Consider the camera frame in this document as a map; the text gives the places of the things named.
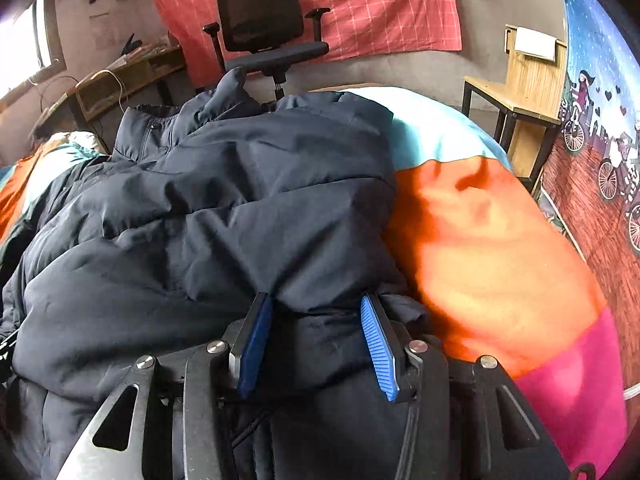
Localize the dark navy puffer jacket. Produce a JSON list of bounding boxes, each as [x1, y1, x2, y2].
[[1, 71, 420, 479]]

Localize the colourful striped bed blanket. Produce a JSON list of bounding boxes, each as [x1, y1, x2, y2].
[[0, 84, 629, 476]]

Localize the blue bicycle print curtain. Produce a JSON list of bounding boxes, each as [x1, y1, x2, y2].
[[542, 0, 639, 400]]

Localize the wooden desk with shelves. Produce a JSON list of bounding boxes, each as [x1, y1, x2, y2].
[[30, 46, 186, 150]]

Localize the wooden chair with black legs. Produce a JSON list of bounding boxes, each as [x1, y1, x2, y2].
[[461, 25, 567, 192]]

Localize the black office chair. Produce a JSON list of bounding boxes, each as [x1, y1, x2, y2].
[[202, 0, 331, 100]]

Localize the white cable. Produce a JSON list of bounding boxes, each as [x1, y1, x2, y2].
[[74, 67, 130, 114]]

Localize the red checked wall cloth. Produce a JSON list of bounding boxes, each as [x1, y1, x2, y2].
[[153, 0, 462, 87]]

